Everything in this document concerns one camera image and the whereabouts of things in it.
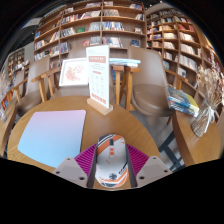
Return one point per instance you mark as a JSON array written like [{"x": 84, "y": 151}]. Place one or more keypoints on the brown upholstered wooden armchair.
[
  {"x": 31, "y": 90},
  {"x": 78, "y": 53},
  {"x": 150, "y": 90}
]

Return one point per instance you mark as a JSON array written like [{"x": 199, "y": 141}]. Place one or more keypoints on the white sign in wooden stand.
[{"x": 99, "y": 73}]

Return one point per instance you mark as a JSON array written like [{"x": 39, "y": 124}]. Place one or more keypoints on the white framed floral picture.
[{"x": 73, "y": 71}]

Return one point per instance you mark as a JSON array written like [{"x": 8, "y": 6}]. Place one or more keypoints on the white and orange computer mouse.
[{"x": 111, "y": 163}]

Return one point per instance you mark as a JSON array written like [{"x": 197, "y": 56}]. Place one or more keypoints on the large wooden bookshelf unit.
[{"x": 90, "y": 26}]

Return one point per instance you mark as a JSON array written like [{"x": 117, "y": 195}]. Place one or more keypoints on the pink-blue gradient mouse pad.
[{"x": 51, "y": 136}]

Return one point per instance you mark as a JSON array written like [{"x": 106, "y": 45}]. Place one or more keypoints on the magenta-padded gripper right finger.
[{"x": 139, "y": 161}]

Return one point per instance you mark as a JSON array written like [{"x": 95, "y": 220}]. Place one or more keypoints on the curved wooden bookshelf unit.
[{"x": 183, "y": 43}]

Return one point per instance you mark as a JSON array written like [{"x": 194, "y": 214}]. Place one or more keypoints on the round wooden side table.
[
  {"x": 6, "y": 130},
  {"x": 196, "y": 146}
]

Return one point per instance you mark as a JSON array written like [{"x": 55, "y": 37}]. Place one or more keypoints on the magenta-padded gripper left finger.
[{"x": 83, "y": 161}]

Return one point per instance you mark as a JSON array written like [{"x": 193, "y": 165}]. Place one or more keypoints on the stack of colourful books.
[{"x": 181, "y": 101}]

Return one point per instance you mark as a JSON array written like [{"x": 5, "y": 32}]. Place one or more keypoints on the small distant wooden bookshelf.
[{"x": 16, "y": 61}]

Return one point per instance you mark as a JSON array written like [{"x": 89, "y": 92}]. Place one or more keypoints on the light blue books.
[{"x": 125, "y": 62}]

